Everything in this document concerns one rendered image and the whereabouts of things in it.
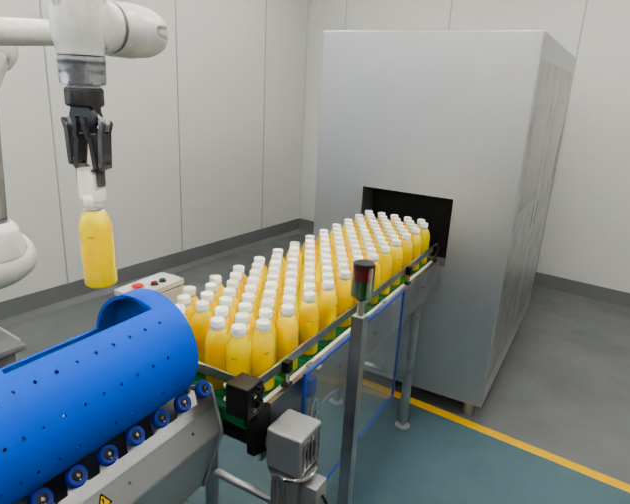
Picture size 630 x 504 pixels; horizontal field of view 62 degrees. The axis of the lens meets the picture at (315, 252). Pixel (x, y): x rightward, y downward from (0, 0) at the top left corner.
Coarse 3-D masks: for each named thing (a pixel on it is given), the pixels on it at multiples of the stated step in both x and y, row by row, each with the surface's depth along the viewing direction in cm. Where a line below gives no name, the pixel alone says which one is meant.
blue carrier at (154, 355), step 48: (144, 288) 127; (96, 336) 106; (144, 336) 113; (192, 336) 123; (0, 384) 89; (48, 384) 94; (96, 384) 101; (144, 384) 110; (0, 432) 85; (48, 432) 92; (96, 432) 101; (0, 480) 85; (48, 480) 98
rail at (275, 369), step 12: (408, 264) 235; (396, 276) 222; (384, 288) 211; (348, 312) 183; (336, 324) 176; (312, 336) 163; (324, 336) 169; (300, 348) 156; (264, 372) 141; (276, 372) 146
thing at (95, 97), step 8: (64, 88) 105; (72, 88) 103; (80, 88) 103; (88, 88) 104; (64, 96) 104; (72, 96) 103; (80, 96) 103; (88, 96) 104; (96, 96) 105; (72, 104) 104; (80, 104) 103; (88, 104) 104; (96, 104) 105; (104, 104) 108; (72, 112) 108; (80, 112) 107; (88, 112) 106; (96, 112) 106; (88, 120) 106; (96, 120) 106; (80, 128) 108; (96, 128) 107
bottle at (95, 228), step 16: (96, 208) 112; (80, 224) 113; (96, 224) 112; (80, 240) 114; (96, 240) 113; (112, 240) 117; (96, 256) 114; (112, 256) 117; (96, 272) 116; (112, 272) 118
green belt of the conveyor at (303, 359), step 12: (420, 264) 261; (396, 288) 228; (336, 336) 181; (300, 360) 164; (192, 384) 149; (276, 384) 151; (216, 396) 143; (264, 396) 144; (228, 420) 140; (240, 420) 138
